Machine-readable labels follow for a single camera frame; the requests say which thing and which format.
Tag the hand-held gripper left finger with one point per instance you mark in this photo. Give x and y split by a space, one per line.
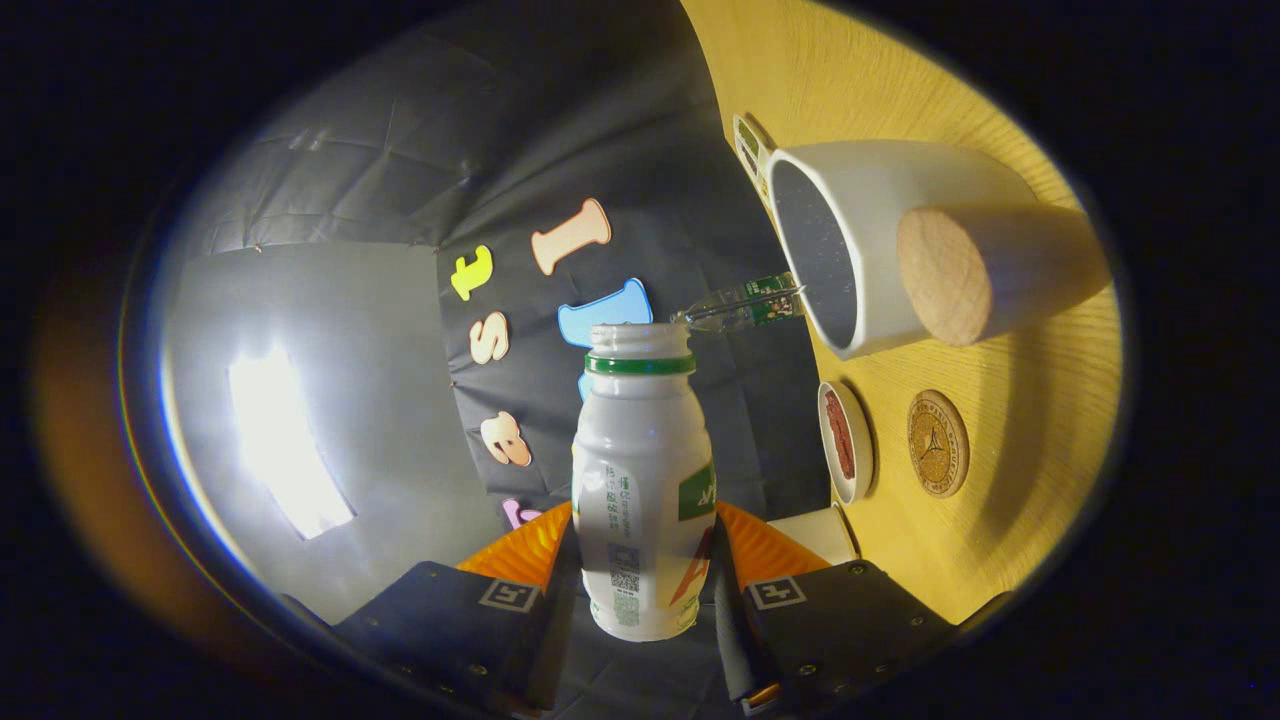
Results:
440 630

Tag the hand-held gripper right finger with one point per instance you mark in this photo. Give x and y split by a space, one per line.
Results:
850 630

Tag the round cork coaster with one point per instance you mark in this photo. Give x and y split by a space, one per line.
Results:
938 445

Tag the white juice bottle green label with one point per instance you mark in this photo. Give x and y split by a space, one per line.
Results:
640 450

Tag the clear plastic water bottle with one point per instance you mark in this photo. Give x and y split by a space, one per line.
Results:
765 300

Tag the cream white toaster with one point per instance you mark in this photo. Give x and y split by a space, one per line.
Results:
815 535

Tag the white round plate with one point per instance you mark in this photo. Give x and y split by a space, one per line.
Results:
862 445

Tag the red sausage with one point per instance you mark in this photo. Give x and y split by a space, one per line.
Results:
846 440
832 435

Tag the bright ceiling light panel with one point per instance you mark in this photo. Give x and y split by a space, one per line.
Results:
285 450

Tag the white divided tray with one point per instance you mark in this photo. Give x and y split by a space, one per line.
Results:
760 172

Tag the black backdrop cloth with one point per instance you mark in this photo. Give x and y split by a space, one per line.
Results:
400 150

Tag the green beans pile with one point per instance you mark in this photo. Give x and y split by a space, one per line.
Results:
749 140

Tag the wooden table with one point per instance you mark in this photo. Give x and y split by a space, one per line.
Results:
850 60

